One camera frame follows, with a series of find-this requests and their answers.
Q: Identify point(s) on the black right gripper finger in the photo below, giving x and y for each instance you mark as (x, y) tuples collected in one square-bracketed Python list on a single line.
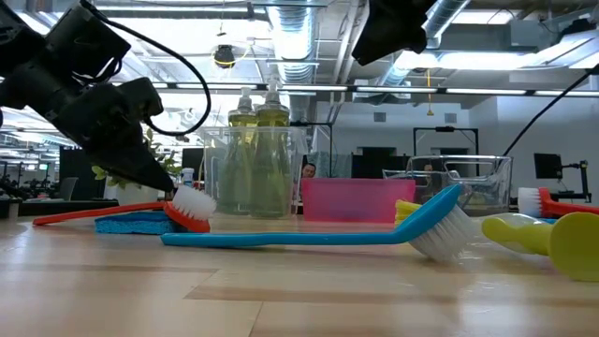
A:
[(393, 28)]

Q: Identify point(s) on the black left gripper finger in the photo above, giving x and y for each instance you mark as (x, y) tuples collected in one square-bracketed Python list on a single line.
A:
[(135, 168)]

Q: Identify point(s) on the dark blue sponge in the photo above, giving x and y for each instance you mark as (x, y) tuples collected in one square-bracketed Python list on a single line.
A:
[(131, 225)]

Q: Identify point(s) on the red dish brush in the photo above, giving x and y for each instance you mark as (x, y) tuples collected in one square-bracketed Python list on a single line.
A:
[(561, 207), (194, 203)]

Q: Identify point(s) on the yellow dish soap bottle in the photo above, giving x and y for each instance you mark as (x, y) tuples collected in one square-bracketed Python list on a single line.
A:
[(273, 178), (236, 178)]

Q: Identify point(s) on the blue dish brush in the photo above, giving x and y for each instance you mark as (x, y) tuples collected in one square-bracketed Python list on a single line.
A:
[(281, 239)]

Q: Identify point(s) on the yellow-green dish brush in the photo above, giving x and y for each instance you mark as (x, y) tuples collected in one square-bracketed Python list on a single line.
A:
[(571, 245)]

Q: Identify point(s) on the green potted plant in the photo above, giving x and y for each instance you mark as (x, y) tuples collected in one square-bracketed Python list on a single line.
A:
[(126, 196)]

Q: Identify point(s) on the small white bottle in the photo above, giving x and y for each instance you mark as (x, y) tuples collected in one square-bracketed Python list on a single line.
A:
[(188, 179)]

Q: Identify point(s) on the dark office partition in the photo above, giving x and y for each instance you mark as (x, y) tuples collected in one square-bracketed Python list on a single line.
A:
[(75, 173)]

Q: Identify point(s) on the grey office chair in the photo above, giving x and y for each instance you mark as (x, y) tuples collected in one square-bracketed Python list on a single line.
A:
[(65, 187)]

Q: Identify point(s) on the tall clear plastic bin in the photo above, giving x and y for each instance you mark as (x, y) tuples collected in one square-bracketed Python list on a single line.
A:
[(210, 187)]

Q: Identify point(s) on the person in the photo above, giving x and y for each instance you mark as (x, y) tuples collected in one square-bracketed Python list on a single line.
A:
[(428, 167), (309, 171)]

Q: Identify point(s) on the red plastic tray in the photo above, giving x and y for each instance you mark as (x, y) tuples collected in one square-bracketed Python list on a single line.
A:
[(355, 199)]

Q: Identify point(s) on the small black monitor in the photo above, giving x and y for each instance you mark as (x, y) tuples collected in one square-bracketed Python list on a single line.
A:
[(547, 166)]

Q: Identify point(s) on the black monitor stand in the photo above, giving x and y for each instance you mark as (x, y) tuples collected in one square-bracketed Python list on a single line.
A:
[(583, 180)]

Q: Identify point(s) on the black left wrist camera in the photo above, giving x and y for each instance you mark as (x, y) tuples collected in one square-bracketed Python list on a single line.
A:
[(89, 44)]

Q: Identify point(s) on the black aluminium table frame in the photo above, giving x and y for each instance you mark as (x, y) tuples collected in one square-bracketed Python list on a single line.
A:
[(70, 208)]

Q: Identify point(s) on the black frame stand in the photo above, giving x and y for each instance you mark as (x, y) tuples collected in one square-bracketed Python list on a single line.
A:
[(444, 128)]

